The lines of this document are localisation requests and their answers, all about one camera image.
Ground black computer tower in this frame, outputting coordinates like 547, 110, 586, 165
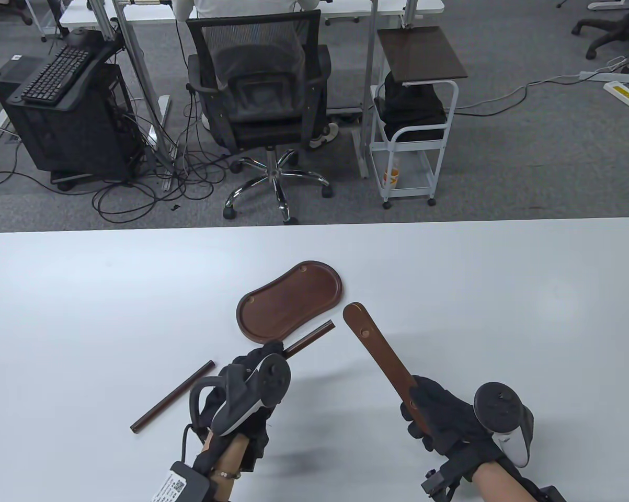
0, 56, 143, 184

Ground dark brown board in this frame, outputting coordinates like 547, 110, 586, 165
376, 25, 470, 83

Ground white power strip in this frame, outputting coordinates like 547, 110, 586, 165
579, 70, 629, 85

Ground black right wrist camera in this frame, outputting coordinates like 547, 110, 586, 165
420, 454, 567, 502

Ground short dark wooden rod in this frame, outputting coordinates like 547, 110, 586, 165
283, 320, 336, 360

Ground grey left hand controller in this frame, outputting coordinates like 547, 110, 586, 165
211, 353, 293, 438

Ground grey right hand controller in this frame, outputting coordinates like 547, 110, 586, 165
473, 382, 535, 469

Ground white desk with metal frame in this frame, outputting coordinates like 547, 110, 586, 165
60, 0, 445, 190

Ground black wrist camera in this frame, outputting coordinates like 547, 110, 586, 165
147, 460, 211, 502
420, 454, 567, 502

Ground grey hand controller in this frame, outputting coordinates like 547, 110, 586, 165
211, 353, 293, 438
473, 382, 535, 469

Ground oval brown wooden tray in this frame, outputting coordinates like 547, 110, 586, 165
236, 260, 344, 345

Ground person's right hand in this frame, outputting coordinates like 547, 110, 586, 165
399, 375, 504, 462

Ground white and yellow box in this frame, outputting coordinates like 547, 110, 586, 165
603, 81, 629, 109

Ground black keyboard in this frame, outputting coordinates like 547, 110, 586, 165
21, 44, 98, 103

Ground person's right forearm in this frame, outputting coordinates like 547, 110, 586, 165
473, 459, 546, 502

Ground person's left hand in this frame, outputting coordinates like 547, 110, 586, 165
195, 340, 294, 473

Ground white wheeled cart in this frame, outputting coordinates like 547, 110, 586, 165
369, 78, 461, 210

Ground person's left forearm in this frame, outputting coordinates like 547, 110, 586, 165
199, 430, 251, 502

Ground black bag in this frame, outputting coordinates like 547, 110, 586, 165
374, 70, 449, 142

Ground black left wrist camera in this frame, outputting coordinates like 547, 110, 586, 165
147, 460, 211, 502

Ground bundle of black floor cables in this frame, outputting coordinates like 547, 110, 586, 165
0, 102, 228, 219

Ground black mesh office chair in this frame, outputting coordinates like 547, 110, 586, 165
185, 9, 334, 225

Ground long dark wooden rod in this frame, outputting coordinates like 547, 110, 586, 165
130, 359, 216, 435

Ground white floor cable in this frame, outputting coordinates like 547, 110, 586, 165
454, 77, 582, 112

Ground brown wooden bar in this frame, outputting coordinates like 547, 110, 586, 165
342, 302, 433, 436

